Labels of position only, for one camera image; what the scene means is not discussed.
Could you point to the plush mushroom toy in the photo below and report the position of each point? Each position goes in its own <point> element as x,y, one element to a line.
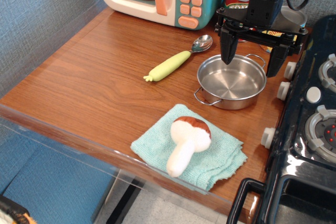
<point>190,135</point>

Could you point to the stainless steel pan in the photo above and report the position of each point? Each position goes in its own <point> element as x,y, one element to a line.
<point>231,87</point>

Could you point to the black toy stove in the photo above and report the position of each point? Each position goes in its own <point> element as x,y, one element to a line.
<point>300,181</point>

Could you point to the spoon with green handle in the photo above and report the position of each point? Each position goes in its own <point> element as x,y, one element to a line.
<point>165,68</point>

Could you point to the orange object at corner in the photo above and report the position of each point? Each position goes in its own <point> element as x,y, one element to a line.
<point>12,212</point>

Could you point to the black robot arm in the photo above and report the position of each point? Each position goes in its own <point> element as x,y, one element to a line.
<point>262,23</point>

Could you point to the light blue cloth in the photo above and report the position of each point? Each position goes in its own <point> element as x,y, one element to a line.
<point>220,161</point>

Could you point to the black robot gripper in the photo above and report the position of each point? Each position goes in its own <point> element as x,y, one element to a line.
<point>262,23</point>

